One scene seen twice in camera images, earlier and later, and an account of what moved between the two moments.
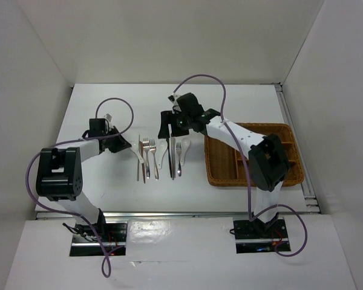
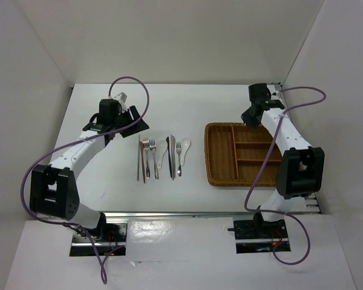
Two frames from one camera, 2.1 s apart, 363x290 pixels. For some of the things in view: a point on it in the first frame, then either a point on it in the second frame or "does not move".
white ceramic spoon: [161, 148] does not move
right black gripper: [168, 117] → [247, 119]
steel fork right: [178, 146] does not move
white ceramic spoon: [185, 144] does not move
